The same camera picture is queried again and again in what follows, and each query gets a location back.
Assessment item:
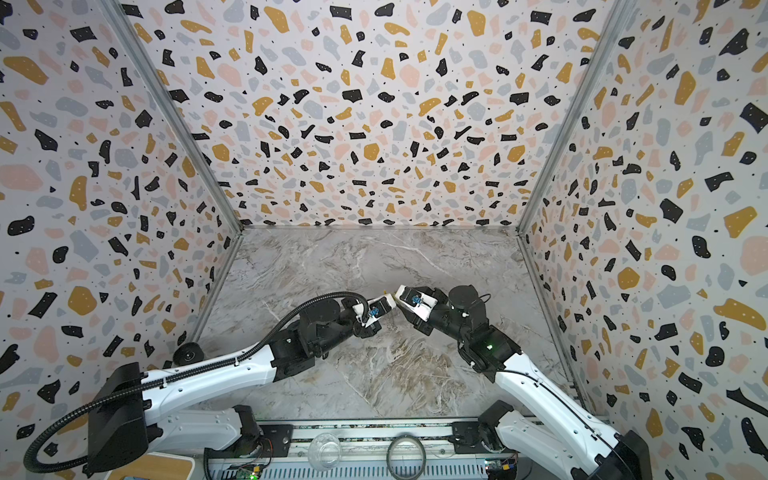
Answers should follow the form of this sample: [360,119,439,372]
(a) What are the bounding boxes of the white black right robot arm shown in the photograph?
[395,285,653,479]

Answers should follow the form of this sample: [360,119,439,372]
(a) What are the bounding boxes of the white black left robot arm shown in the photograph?
[83,292,395,476]

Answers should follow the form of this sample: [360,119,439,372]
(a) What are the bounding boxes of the clear glass bowl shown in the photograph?
[308,433,342,472]

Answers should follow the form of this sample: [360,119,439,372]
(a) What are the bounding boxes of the black round knob bottle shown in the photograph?
[172,342,205,367]

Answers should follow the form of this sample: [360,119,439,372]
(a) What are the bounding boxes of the wooden tray white rim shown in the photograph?
[106,453,197,480]

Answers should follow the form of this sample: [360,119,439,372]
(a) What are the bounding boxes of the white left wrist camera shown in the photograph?
[352,294,396,328]

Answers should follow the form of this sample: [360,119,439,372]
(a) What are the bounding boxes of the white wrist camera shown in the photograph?
[394,285,446,325]
[352,294,396,328]

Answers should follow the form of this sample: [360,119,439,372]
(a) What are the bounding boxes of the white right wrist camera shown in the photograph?
[394,285,446,325]

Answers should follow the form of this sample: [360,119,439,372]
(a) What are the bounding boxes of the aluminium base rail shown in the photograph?
[203,415,541,466]

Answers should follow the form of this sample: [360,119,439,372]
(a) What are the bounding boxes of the grey ring coil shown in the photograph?
[386,435,428,480]

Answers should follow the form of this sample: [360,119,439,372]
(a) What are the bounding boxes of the black corrugated cable conduit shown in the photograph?
[22,290,370,475]

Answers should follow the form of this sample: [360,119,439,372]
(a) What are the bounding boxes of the aluminium corner post right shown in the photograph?
[516,0,636,237]

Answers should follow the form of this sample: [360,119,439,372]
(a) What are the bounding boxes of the aluminium corner post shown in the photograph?
[516,0,636,237]
[96,0,243,235]

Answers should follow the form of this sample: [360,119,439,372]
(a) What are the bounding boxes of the aluminium corner post left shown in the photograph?
[96,0,243,235]

